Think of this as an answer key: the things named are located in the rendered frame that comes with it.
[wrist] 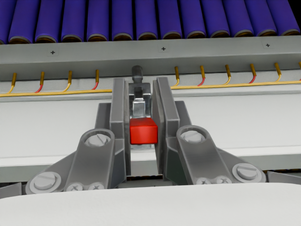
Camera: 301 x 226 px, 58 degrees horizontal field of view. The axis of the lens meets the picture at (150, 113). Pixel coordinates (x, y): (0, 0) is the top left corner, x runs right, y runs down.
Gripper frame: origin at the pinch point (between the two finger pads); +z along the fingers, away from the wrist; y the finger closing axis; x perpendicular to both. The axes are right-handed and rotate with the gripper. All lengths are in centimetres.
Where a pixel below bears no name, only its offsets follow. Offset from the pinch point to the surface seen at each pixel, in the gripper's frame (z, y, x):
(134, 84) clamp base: 6.7, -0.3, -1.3
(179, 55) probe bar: 9.1, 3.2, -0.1
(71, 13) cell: 13.5, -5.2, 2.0
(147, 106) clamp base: 6.9, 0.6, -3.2
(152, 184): 13.7, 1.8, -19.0
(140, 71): 8.2, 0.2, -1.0
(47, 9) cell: 13.9, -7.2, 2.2
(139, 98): 5.2, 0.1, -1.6
